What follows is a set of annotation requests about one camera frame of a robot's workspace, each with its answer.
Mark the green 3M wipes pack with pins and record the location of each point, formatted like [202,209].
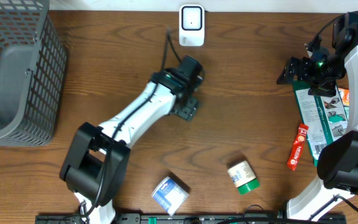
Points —
[326,117]

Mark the white barcode scanner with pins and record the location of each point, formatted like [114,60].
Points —
[191,25]

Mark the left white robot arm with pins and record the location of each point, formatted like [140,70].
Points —
[96,162]

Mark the green lid beige jar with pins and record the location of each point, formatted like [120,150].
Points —
[243,177]

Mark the grey mesh basket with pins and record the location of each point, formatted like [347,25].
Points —
[33,66]

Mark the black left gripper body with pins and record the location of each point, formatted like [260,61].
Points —
[189,109]

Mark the blue white round tub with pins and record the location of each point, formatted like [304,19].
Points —
[169,195]

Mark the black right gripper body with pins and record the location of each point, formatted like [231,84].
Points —
[322,75]

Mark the red stick packet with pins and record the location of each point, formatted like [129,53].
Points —
[297,147]

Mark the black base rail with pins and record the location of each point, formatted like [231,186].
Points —
[136,218]

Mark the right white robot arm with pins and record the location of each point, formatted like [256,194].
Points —
[337,167]

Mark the orange small packet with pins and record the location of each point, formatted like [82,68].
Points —
[344,94]

